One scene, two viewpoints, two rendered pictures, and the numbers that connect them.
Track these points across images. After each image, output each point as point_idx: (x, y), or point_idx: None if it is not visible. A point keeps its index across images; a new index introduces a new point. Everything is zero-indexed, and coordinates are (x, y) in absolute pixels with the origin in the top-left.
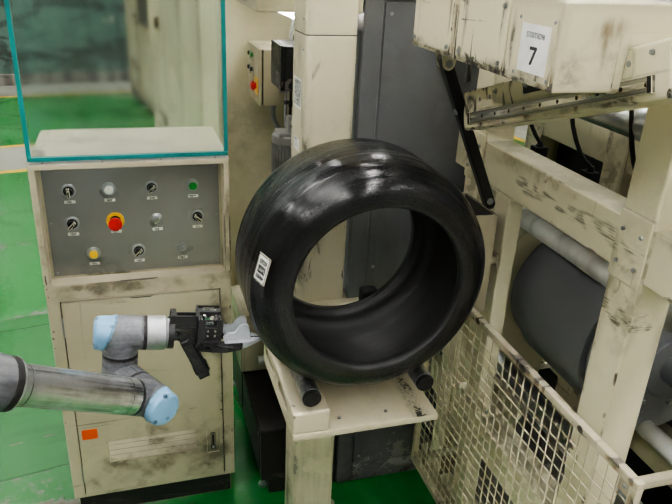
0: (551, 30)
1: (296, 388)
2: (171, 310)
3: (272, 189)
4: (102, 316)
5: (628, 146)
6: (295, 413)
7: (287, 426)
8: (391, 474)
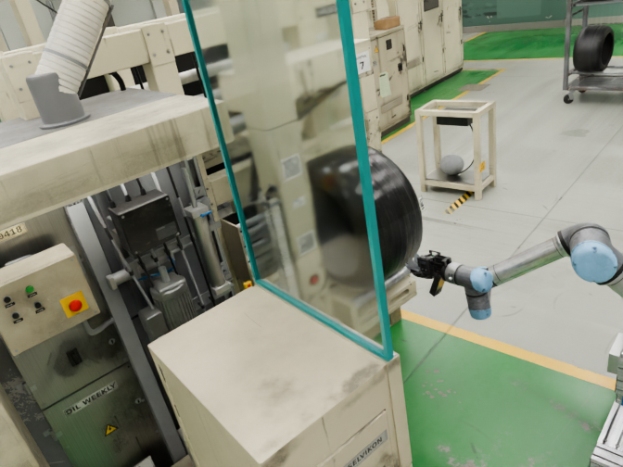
0: (368, 51)
1: (394, 287)
2: (445, 259)
3: (383, 184)
4: (481, 271)
5: None
6: (413, 279)
7: (409, 299)
8: None
